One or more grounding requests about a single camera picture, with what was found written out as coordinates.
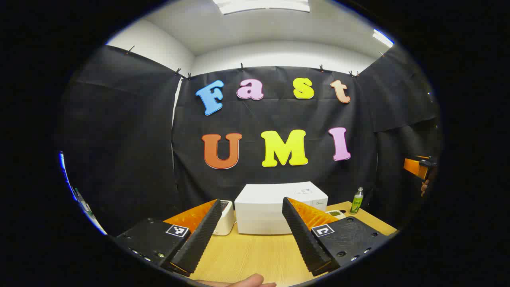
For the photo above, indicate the small ceiling light panel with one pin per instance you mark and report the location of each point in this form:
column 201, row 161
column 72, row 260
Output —
column 382, row 38

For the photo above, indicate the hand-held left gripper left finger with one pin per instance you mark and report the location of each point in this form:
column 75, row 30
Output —
column 201, row 239

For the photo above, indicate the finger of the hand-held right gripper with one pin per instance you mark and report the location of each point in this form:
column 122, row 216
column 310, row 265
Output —
column 414, row 167

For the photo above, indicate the white microwave oven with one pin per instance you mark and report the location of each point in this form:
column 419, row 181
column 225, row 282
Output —
column 259, row 211

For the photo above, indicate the white divided snack tray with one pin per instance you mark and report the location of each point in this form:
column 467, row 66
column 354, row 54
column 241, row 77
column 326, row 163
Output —
column 336, row 214

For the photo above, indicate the large ceiling light panel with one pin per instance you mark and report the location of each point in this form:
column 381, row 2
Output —
column 261, row 4

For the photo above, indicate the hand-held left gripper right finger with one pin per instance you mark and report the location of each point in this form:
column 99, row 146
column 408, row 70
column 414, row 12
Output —
column 303, row 235

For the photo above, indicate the green drink bottle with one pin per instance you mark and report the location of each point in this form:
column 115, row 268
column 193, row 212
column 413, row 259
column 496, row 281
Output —
column 356, row 203

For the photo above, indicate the black backdrop cloth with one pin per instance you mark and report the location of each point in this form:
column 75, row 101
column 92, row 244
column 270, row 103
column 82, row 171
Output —
column 119, row 139

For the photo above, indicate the white toaster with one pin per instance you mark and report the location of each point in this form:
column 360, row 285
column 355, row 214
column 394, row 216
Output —
column 227, row 221

